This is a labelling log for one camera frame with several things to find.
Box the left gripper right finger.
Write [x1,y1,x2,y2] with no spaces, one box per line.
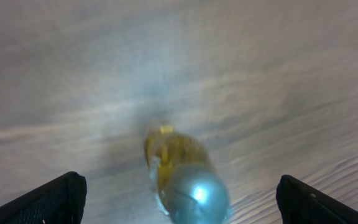
[276,175,358,224]

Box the yellow liquid bottle silver cap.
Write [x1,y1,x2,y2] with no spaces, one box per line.
[144,125,231,224]

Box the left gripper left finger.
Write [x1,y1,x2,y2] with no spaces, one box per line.
[0,171,87,224]

